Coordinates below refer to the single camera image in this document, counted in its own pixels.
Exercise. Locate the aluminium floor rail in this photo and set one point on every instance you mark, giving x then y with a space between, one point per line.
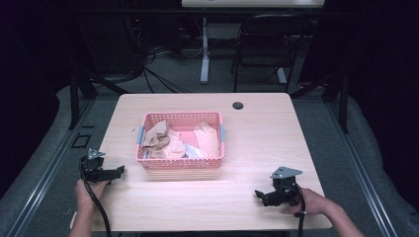
46 174
362 174

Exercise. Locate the white cloth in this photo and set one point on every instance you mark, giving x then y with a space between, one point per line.
191 152

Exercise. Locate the tan cloth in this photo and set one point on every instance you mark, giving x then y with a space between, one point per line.
157 135

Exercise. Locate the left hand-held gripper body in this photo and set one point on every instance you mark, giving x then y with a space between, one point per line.
93 166

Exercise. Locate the pink plastic basket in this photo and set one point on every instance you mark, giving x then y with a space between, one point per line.
179 163

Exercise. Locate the person's left hand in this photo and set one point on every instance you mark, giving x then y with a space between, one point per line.
86 194

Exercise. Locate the person's right hand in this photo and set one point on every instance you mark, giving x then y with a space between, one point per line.
313 202

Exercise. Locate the peach cloth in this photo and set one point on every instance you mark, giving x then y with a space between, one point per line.
174 148
208 141

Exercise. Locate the black metal stand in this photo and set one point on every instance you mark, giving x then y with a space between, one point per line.
79 95
336 95

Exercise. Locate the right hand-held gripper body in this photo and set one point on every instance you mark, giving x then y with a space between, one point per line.
286 189

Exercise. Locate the black metal chair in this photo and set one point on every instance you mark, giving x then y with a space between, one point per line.
270 49

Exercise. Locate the white desk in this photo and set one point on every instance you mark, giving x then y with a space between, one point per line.
252 3

